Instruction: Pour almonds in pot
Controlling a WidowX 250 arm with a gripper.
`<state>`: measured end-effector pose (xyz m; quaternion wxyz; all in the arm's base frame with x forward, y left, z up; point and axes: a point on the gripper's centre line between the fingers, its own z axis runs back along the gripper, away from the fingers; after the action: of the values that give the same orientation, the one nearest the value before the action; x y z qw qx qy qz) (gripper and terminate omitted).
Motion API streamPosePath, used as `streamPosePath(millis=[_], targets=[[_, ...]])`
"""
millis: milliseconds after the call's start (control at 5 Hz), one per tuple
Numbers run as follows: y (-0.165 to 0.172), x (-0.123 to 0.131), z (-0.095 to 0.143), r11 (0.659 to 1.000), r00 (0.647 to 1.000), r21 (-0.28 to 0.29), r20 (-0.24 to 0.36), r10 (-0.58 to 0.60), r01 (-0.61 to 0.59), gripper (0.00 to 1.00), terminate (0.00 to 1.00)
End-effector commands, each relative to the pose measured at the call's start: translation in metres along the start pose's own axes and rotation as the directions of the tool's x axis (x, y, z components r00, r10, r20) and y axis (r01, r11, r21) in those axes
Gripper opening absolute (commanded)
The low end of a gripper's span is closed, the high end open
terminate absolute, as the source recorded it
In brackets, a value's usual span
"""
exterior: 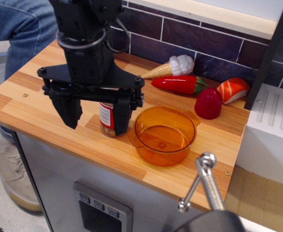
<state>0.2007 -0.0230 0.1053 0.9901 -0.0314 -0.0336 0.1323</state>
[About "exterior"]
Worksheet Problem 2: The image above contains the toy salmon sushi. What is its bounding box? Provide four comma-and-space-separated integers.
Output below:
217, 77, 251, 104

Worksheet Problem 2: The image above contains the toy ice cream cone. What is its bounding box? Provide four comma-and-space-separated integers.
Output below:
141, 55, 195, 79

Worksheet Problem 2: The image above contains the clear almond jar red label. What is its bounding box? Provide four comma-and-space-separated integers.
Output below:
99, 102, 128, 138

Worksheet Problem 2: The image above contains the grey toy oven cabinet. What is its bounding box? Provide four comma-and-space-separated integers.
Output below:
14, 133, 201, 232

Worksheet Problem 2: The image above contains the metal clamp screw handle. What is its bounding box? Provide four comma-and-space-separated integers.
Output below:
178, 152, 225, 213

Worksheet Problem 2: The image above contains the black clamp body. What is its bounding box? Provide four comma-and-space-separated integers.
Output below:
174, 210, 246, 232

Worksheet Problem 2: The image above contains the red toy chili pepper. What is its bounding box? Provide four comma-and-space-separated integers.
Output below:
151, 75, 208, 94

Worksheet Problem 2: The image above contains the dark red toy dome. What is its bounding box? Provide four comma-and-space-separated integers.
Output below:
194, 87, 222, 120

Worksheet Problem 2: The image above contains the white toy sink unit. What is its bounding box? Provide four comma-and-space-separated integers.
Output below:
236, 84, 283, 184

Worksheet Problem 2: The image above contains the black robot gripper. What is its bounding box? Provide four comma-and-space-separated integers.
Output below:
37, 36, 145, 136

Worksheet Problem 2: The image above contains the orange transparent plastic pot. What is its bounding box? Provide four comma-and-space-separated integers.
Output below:
128, 106, 200, 167

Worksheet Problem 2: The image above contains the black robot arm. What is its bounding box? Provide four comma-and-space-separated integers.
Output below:
37, 0, 145, 137

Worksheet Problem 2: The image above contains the black metal shelf post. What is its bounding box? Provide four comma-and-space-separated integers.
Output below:
244, 12, 283, 110

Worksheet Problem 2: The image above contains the person leg in jeans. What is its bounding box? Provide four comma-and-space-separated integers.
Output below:
0, 0, 60, 138

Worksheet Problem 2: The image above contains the grey oven control panel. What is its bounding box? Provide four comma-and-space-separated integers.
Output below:
74, 182, 133, 232

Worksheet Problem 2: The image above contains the beige sneaker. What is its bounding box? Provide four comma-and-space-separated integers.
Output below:
0, 134, 41, 212

